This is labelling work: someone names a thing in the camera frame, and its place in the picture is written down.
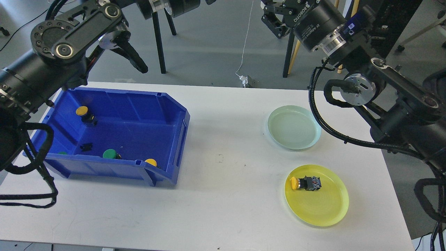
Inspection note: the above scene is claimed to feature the black computer tower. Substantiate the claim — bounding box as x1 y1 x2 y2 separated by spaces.
359 0 422 58

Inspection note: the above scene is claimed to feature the black tripod leg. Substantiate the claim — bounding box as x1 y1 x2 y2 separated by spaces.
282 30 295 78

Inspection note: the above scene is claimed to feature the yellow plate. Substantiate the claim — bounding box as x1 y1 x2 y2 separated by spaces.
284 164 350 227

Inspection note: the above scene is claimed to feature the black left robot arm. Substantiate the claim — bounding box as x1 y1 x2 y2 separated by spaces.
1 0 200 174

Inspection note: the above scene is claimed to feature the white cable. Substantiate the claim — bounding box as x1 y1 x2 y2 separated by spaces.
234 0 254 78

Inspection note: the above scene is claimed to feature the blue plastic storage bin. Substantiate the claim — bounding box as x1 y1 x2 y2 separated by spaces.
43 88 191 186

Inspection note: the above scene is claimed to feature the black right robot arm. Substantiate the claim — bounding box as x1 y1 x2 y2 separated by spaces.
261 0 445 251

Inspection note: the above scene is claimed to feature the small black part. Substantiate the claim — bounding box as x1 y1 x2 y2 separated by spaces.
80 143 93 152

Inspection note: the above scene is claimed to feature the yellow button front edge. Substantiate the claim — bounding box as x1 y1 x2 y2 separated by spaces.
144 158 161 169

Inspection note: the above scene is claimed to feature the light green plate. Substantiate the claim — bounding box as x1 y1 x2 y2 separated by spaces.
267 105 322 151

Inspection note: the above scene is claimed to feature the black corrugated cable loop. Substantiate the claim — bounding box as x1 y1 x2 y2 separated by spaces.
0 122 59 209

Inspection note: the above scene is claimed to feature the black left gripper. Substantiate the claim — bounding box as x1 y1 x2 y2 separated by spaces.
165 0 202 18

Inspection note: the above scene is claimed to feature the wooden pole left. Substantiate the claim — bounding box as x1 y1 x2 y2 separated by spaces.
289 40 301 68

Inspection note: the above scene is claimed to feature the green button front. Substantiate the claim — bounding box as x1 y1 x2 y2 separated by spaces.
102 149 122 159

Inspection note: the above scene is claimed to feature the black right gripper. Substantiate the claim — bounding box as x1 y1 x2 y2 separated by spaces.
261 0 347 53

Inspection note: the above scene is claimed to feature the yellow button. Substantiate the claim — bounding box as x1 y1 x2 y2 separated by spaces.
290 176 322 191
75 106 97 127

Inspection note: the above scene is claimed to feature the white power adapter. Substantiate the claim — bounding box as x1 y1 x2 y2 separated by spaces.
239 76 255 88

